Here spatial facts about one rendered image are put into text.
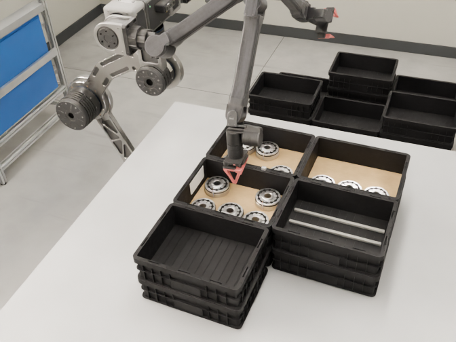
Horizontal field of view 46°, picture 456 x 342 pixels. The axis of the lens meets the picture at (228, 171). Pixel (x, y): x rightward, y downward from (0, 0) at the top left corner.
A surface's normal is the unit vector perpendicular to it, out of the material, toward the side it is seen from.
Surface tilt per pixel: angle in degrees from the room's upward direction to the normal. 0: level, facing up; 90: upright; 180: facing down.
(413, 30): 90
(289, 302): 0
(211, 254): 0
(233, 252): 0
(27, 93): 90
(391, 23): 90
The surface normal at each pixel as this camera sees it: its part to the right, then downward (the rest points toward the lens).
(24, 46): 0.93, 0.20
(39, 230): -0.04, -0.77
